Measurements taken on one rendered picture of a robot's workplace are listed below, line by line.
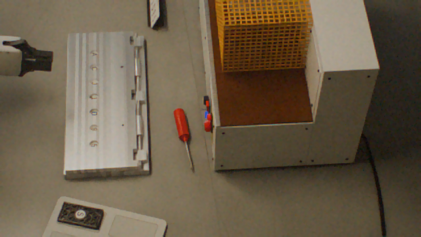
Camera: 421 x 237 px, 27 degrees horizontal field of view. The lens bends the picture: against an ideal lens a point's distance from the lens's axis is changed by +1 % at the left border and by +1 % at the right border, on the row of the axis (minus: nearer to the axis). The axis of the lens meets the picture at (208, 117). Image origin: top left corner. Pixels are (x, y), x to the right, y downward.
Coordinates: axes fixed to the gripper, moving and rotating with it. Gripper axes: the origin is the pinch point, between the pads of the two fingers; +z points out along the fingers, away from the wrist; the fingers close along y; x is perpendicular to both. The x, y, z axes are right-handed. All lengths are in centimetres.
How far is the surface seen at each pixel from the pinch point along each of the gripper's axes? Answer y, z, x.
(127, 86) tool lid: 10.5, 22.2, -2.8
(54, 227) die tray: 17.5, 5.4, 35.6
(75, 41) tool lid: 13.5, 8.9, -18.9
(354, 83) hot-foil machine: -29, 65, 22
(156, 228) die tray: 12.2, 28.5, 37.8
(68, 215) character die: 15.8, 8.3, 33.3
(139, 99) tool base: 10.3, 25.0, 1.4
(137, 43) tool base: 10.2, 25.1, -17.7
